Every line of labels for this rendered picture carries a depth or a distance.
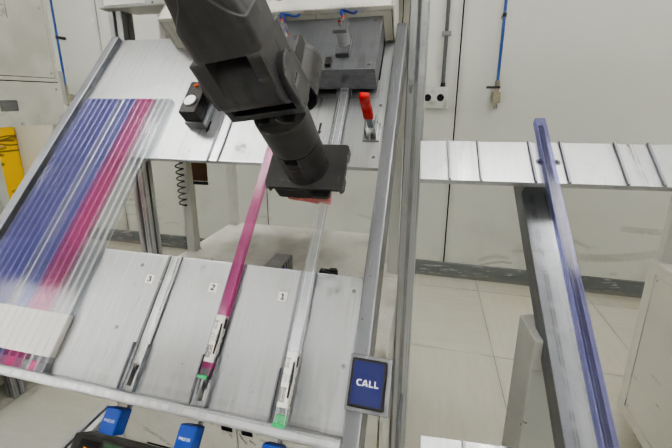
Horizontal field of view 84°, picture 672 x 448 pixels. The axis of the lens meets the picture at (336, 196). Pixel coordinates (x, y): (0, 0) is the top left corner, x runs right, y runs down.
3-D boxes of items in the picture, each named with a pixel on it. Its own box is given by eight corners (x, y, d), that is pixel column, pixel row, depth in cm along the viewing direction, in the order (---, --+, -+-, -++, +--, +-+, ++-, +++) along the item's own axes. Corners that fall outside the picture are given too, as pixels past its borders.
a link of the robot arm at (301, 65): (193, 85, 33) (280, 69, 30) (222, 0, 38) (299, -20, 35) (258, 157, 43) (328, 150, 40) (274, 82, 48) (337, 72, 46)
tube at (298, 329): (286, 428, 43) (283, 428, 42) (275, 425, 43) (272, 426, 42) (349, 92, 65) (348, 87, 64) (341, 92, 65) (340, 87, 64)
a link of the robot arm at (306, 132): (244, 129, 36) (299, 126, 35) (257, 77, 40) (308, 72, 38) (269, 166, 42) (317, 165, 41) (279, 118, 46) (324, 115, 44)
